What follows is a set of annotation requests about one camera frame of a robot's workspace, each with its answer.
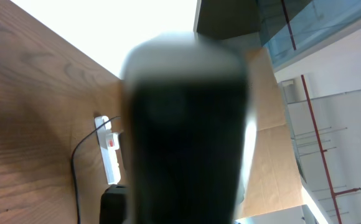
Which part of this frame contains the white power strip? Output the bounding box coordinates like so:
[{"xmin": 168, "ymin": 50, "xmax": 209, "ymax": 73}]
[{"xmin": 95, "ymin": 116, "xmax": 121, "ymax": 185}]

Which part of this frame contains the white charger plug adapter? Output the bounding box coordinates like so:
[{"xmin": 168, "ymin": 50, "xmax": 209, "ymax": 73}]
[{"xmin": 105, "ymin": 133, "xmax": 120, "ymax": 151}]

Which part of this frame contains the bronze Galaxy smartphone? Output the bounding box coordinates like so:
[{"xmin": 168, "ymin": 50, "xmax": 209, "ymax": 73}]
[{"xmin": 121, "ymin": 33, "xmax": 253, "ymax": 223}]

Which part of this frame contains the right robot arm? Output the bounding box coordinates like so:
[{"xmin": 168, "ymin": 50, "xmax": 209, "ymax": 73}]
[{"xmin": 99, "ymin": 185, "xmax": 127, "ymax": 224}]

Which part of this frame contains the black USB charging cable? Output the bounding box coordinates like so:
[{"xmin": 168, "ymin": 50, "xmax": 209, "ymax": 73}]
[{"xmin": 70, "ymin": 116, "xmax": 122, "ymax": 224}]

